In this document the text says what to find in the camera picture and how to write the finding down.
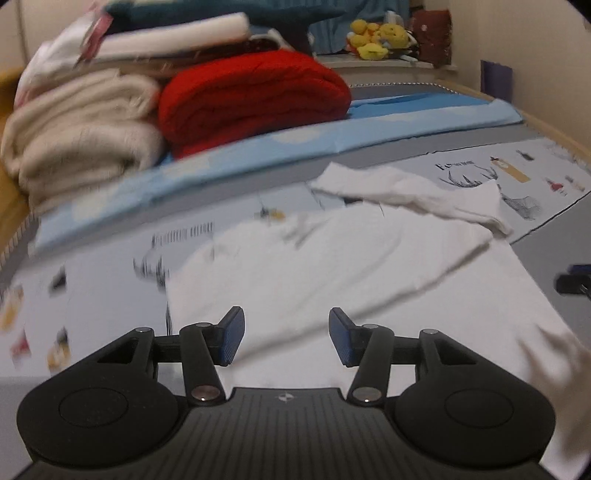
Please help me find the blue cloud-print sheet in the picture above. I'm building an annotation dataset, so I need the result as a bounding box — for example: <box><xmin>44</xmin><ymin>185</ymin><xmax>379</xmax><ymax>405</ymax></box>
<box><xmin>30</xmin><ymin>92</ymin><xmax>525</xmax><ymax>257</ymax></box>

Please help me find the dark teal cloth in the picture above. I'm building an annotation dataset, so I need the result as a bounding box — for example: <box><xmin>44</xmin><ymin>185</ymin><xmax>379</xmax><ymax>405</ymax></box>
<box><xmin>104</xmin><ymin>0</ymin><xmax>352</xmax><ymax>51</ymax></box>

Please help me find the purple box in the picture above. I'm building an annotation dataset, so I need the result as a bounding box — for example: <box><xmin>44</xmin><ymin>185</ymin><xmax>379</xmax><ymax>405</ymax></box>
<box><xmin>480</xmin><ymin>60</ymin><xmax>514</xmax><ymax>104</ymax></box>

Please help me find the dark brown folded cloth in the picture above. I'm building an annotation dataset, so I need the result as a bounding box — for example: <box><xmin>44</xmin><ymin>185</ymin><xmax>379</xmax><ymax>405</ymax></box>
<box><xmin>92</xmin><ymin>38</ymin><xmax>288</xmax><ymax>80</ymax></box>

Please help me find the yellow plush toy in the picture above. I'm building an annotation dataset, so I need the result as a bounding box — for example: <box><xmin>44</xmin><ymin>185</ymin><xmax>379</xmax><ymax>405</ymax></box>
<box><xmin>379</xmin><ymin>21</ymin><xmax>414</xmax><ymax>51</ymax></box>
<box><xmin>346</xmin><ymin>19</ymin><xmax>389</xmax><ymax>61</ymax></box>

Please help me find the red knitted sweater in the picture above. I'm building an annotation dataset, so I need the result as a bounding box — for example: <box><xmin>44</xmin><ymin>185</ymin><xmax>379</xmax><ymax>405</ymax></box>
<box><xmin>157</xmin><ymin>50</ymin><xmax>352</xmax><ymax>160</ymax></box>

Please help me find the dark red bag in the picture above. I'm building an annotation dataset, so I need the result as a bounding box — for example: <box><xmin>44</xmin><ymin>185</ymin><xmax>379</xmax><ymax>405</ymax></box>
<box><xmin>411</xmin><ymin>9</ymin><xmax>453</xmax><ymax>68</ymax></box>

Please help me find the beige folded blanket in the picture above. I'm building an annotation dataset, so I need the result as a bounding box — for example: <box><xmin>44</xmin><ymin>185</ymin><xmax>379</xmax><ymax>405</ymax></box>
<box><xmin>0</xmin><ymin>69</ymin><xmax>167</xmax><ymax>215</ymax></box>

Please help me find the pink and white cloth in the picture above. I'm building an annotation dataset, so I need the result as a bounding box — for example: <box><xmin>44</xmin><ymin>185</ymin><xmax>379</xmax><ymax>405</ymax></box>
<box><xmin>14</xmin><ymin>0</ymin><xmax>114</xmax><ymax>109</ymax></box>

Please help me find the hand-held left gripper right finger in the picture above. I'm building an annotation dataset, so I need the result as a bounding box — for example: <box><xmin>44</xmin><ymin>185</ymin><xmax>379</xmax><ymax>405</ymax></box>
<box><xmin>328</xmin><ymin>307</ymin><xmax>481</xmax><ymax>407</ymax></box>

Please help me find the white folded cloth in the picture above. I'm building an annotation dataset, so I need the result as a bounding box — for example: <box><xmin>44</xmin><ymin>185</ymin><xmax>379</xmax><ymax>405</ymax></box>
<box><xmin>83</xmin><ymin>11</ymin><xmax>252</xmax><ymax>61</ymax></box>

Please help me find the white t-shirt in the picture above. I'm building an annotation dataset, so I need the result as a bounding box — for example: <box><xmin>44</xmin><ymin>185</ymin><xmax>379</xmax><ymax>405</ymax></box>
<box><xmin>164</xmin><ymin>162</ymin><xmax>591</xmax><ymax>476</ymax></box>

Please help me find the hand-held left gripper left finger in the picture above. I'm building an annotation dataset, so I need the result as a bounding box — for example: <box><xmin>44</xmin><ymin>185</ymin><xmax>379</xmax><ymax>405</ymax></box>
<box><xmin>95</xmin><ymin>306</ymin><xmax>245</xmax><ymax>407</ymax></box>

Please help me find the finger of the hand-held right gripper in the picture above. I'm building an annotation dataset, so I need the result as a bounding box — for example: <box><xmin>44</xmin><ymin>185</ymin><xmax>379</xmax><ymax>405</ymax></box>
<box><xmin>556</xmin><ymin>264</ymin><xmax>591</xmax><ymax>296</ymax></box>

